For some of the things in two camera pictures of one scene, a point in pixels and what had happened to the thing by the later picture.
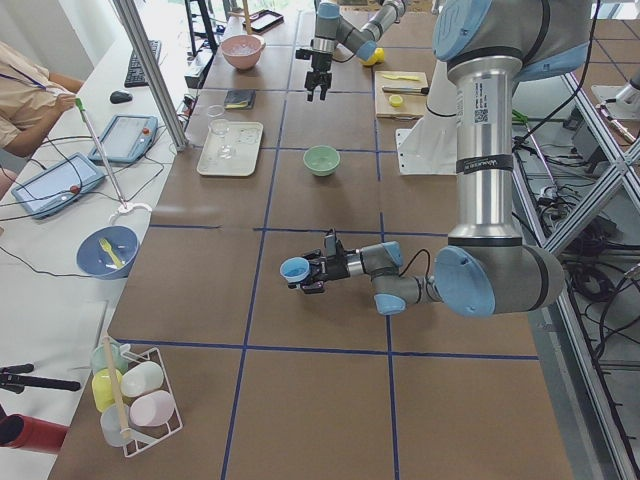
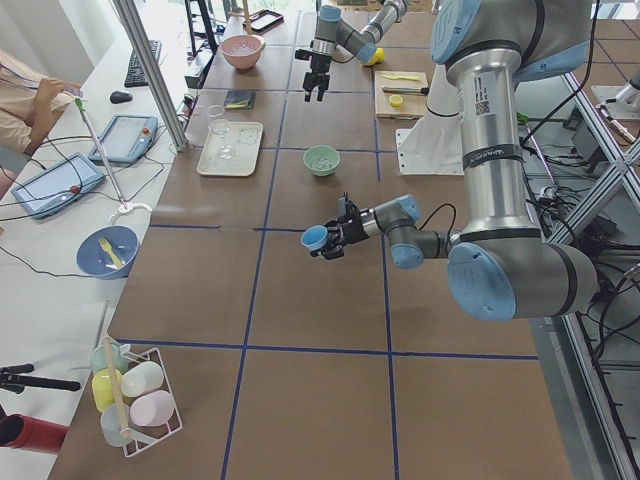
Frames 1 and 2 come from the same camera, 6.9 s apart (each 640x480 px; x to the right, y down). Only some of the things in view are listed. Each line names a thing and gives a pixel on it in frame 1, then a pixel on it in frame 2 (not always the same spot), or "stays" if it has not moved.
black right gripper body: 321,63 stays
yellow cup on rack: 102,388 stays
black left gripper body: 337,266 -> 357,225
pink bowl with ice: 243,51 stays
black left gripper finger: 313,287 -> 329,252
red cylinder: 24,432 stays
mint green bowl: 322,160 stays
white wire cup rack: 153,411 stays
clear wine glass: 220,126 stays
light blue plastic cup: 294,269 -> 314,238
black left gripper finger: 316,254 -> 334,225
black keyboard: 134,75 stays
